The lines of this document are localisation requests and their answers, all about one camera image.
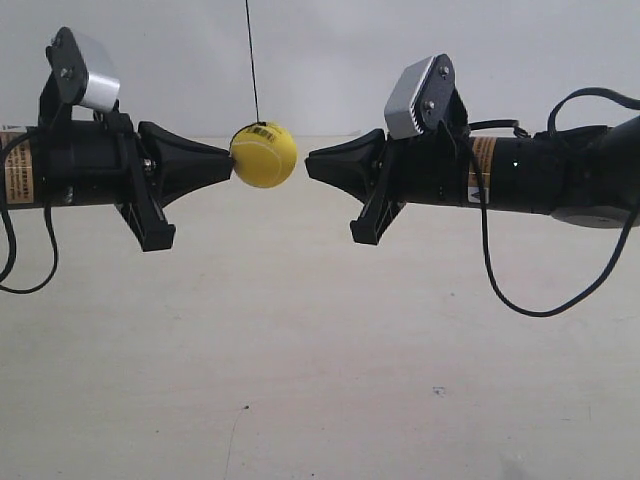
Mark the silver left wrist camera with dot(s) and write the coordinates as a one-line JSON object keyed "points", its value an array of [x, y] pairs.
{"points": [[83, 71]]}

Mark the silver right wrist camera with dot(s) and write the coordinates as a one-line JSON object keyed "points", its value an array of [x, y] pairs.
{"points": [[420, 98]]}

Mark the yellow tennis ball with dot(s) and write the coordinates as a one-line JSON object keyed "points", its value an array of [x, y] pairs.
{"points": [[265, 154]]}

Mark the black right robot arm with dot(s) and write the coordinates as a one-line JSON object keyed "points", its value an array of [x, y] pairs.
{"points": [[586, 176]]}

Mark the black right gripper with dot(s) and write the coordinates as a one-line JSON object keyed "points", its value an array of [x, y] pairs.
{"points": [[430, 169]]}

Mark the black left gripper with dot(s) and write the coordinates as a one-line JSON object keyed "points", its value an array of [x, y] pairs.
{"points": [[100, 162]]}

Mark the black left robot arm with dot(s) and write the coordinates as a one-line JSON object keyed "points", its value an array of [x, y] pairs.
{"points": [[16, 170]]}

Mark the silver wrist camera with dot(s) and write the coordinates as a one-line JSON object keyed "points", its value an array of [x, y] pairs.
{"points": [[420, 98], [83, 71]]}

